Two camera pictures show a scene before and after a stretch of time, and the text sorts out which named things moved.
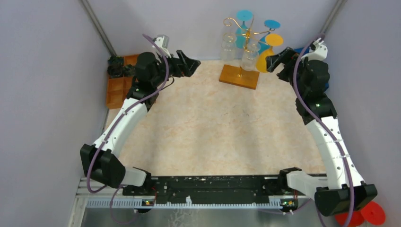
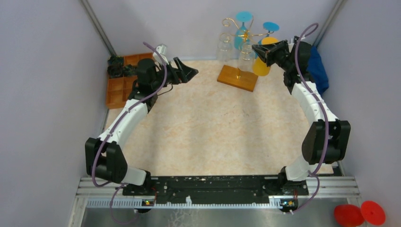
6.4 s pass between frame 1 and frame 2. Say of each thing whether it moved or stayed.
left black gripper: moved
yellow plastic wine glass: moved
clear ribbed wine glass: moved
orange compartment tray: stayed
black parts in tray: stayed
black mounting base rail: stayed
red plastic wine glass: stayed
